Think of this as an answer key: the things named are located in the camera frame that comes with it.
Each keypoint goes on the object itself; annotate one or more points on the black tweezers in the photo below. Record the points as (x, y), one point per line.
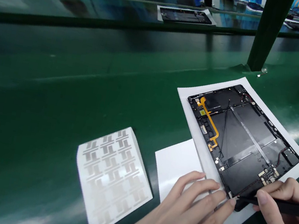
(288, 208)

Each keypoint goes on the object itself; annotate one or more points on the small white paper sheet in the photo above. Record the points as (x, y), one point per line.
(175, 162)

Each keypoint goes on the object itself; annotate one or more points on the sheet of grey stickers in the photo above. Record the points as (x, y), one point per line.
(113, 180)

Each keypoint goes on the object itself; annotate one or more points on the large white paper sheet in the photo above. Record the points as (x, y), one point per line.
(192, 110)

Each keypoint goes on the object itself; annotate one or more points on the glossy green conveyor belt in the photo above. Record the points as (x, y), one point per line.
(70, 1)

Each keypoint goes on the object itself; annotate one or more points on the green metal post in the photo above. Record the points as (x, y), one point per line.
(268, 34)

